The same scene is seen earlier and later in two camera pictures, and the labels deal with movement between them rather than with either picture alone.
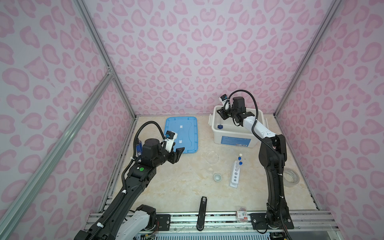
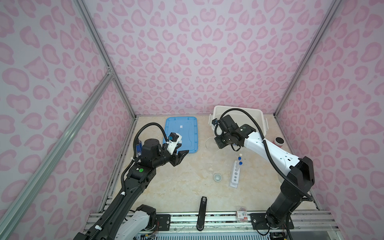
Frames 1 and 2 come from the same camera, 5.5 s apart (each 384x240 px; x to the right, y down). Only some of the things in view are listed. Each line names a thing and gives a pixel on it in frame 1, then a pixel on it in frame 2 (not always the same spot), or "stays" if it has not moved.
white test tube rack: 235,177 stays
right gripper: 224,113 → 220,144
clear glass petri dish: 212,157 → 211,145
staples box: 242,215 stays
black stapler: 201,219 stays
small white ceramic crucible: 217,177 stays
